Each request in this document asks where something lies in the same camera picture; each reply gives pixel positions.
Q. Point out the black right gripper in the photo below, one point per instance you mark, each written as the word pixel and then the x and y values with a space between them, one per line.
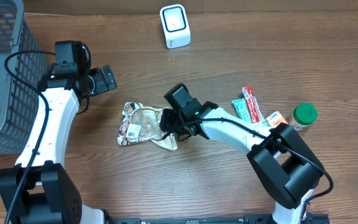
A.
pixel 168 121

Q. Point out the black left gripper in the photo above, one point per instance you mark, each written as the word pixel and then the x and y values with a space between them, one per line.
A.
pixel 105 81

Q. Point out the beige snack pouch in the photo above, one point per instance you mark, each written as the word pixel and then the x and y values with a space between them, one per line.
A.
pixel 141 124

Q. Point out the teal tissue packet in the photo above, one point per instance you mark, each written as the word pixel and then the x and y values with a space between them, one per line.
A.
pixel 243 112

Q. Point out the red stick packet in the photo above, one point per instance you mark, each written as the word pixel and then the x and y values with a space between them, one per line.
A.
pixel 247 91

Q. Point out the orange small box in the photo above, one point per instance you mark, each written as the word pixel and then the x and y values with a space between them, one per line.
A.
pixel 275 119

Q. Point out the green lid jar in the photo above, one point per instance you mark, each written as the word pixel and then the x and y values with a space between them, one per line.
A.
pixel 302 116

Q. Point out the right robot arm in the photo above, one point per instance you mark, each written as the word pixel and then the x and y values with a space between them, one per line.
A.
pixel 287 168

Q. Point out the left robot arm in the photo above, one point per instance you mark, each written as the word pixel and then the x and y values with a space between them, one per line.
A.
pixel 38 189

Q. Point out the white barcode scanner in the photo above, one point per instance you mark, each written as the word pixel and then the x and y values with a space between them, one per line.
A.
pixel 175 26

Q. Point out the grey plastic mesh basket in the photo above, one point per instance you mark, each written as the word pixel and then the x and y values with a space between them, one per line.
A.
pixel 18 103

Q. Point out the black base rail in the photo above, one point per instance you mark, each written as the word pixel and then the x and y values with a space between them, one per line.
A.
pixel 191 221

